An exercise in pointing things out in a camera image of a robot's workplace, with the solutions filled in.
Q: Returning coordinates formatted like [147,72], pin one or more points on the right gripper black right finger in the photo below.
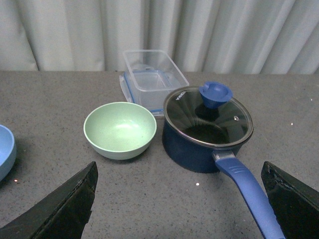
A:
[295,204]

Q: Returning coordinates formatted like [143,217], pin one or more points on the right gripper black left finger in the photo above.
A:
[62,214]

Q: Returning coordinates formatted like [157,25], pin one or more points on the blue bowl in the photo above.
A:
[8,151]

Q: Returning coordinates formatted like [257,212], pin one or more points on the green bowl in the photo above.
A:
[120,130]

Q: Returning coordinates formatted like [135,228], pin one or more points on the dark blue saucepan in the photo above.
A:
[204,158]

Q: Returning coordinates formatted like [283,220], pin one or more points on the glass lid blue knob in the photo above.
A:
[208,115]

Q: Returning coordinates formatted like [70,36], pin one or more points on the blue-trimmed container lid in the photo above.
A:
[146,88]

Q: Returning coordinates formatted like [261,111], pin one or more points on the clear plastic container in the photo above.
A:
[141,60]

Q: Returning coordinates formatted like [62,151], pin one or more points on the white curtain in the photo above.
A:
[220,36]

